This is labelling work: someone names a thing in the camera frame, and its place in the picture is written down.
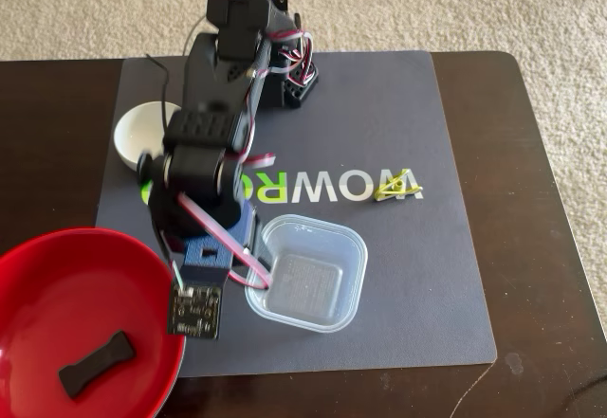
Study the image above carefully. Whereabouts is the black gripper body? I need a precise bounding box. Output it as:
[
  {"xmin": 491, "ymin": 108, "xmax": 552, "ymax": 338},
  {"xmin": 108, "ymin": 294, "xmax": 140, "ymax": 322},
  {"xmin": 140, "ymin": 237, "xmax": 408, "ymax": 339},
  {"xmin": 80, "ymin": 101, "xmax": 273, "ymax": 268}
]
[{"xmin": 146, "ymin": 189, "xmax": 262, "ymax": 292}]

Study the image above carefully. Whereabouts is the clear square plastic container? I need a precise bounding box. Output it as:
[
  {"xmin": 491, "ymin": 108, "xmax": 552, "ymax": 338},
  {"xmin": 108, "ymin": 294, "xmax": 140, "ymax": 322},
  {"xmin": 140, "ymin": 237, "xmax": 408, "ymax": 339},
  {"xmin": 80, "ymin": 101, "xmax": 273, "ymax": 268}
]
[{"xmin": 244, "ymin": 213, "xmax": 369, "ymax": 335}]

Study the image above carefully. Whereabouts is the yellow-green wire clip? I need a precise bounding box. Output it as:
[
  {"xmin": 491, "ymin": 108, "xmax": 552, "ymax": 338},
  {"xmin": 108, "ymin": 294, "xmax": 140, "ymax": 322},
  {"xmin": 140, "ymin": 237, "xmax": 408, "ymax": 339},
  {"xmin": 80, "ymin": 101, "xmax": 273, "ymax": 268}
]
[{"xmin": 373, "ymin": 168, "xmax": 413, "ymax": 202}]

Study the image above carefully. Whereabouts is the black bow-tie shaped block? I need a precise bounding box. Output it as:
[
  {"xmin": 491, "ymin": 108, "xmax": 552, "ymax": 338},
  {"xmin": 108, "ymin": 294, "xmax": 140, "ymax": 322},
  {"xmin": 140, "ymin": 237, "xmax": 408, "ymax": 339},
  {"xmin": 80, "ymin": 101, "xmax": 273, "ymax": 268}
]
[{"xmin": 57, "ymin": 330, "xmax": 138, "ymax": 400}]

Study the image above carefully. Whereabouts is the small white bowl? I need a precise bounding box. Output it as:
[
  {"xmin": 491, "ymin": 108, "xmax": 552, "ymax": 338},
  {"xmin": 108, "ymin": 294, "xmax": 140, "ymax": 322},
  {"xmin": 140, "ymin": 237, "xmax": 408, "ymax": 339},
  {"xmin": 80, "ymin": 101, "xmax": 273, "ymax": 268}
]
[{"xmin": 113, "ymin": 101, "xmax": 184, "ymax": 173}]

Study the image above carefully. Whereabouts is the large red bowl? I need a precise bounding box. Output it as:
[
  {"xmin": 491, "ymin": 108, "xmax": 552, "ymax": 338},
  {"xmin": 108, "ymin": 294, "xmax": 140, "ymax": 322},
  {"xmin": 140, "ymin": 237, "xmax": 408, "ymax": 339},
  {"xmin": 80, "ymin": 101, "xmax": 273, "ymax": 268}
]
[{"xmin": 0, "ymin": 227, "xmax": 187, "ymax": 418}]

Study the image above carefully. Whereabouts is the grey mat with WOWROBO print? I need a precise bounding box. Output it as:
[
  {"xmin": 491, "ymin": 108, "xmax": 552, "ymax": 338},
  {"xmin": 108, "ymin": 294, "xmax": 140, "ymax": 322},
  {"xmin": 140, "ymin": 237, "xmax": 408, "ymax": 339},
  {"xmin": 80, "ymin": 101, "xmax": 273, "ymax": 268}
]
[{"xmin": 96, "ymin": 50, "xmax": 498, "ymax": 379}]

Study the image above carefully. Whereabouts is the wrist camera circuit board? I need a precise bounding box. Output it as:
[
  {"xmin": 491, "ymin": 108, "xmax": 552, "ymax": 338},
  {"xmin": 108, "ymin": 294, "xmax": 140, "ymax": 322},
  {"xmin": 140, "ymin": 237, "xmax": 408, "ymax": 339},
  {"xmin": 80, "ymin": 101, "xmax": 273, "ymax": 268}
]
[{"xmin": 166, "ymin": 283, "xmax": 223, "ymax": 341}]

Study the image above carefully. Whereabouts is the black cable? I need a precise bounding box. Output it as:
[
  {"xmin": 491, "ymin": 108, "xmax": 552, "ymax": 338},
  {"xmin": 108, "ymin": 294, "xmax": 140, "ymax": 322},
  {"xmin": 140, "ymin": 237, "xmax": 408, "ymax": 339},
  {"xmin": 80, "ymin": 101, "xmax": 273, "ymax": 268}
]
[{"xmin": 144, "ymin": 52, "xmax": 173, "ymax": 123}]

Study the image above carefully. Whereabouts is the white cable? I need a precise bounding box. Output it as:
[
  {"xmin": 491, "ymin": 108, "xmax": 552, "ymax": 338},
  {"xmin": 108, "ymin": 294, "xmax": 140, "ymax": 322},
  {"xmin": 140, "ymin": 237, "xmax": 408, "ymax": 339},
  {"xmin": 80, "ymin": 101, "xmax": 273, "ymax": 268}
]
[{"xmin": 182, "ymin": 13, "xmax": 211, "ymax": 57}]

